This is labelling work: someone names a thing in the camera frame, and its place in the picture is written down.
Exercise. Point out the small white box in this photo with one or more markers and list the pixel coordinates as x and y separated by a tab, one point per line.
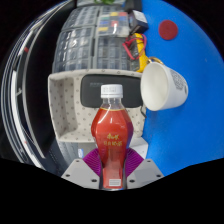
140	148

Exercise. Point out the flat round red coaster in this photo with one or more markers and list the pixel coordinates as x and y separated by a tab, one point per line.
168	30

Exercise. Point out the beige dotted tray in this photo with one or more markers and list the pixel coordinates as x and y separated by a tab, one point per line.
70	106

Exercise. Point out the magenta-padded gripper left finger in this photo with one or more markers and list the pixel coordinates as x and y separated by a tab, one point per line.
75	171

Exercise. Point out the black zip case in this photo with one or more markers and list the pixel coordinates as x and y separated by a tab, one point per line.
93	90

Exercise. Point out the grey small-parts drawer cabinet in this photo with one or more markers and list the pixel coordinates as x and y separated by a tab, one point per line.
113	55
75	50
81	18

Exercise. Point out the dark overhead shelf unit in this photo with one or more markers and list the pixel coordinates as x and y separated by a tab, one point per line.
20	100

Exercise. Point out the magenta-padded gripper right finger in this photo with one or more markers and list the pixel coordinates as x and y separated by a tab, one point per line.
148	170

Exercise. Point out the flat black carry case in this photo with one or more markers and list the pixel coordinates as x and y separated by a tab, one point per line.
132	4

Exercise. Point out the drawer cabinet colourful parts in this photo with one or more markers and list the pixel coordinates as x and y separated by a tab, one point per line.
113	23

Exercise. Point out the dark grey flat box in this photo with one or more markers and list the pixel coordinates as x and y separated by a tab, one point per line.
70	153

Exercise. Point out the yellow multimeter red leads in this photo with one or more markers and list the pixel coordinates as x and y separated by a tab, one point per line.
140	50

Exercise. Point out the black box white label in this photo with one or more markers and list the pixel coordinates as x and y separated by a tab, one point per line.
138	20

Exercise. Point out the red drink bottle white cap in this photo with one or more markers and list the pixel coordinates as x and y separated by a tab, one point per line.
112	130

